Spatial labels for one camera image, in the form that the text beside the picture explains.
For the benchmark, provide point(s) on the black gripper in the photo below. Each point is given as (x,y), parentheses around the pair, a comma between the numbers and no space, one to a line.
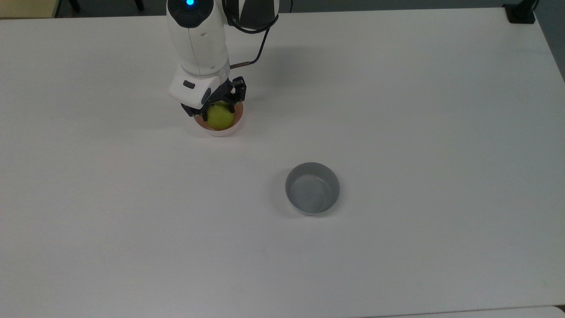
(220,93)

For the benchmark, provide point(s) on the green pear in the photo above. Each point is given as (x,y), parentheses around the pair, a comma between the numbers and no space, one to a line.
(219,119)

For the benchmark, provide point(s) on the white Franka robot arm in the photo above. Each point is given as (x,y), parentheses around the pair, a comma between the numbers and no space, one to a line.
(198,44)

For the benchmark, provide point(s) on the pink plastic bowl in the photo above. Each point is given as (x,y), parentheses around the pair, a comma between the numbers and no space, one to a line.
(220,133)

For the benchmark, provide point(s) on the grey plastic bowl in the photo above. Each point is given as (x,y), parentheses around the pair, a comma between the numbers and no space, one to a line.
(312,194)

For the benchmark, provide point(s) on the black furniture leg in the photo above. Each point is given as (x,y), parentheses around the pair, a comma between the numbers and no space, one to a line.
(139,5)
(74,4)

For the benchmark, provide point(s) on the beige wooden furniture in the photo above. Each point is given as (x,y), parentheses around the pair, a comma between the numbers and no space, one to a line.
(26,8)

